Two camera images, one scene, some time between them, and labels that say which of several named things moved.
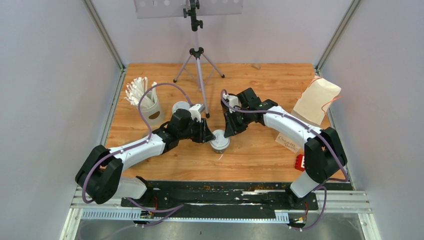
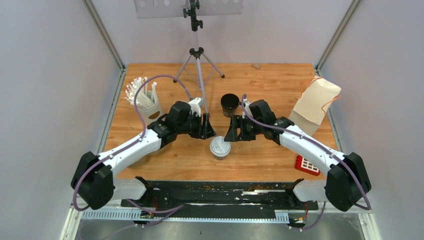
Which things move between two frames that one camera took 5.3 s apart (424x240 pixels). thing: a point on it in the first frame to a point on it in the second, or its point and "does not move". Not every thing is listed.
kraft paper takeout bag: (316, 100) does not move
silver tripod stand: (197, 52) does not move
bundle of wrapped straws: (136, 88) does not move
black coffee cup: (220, 151) to (222, 157)
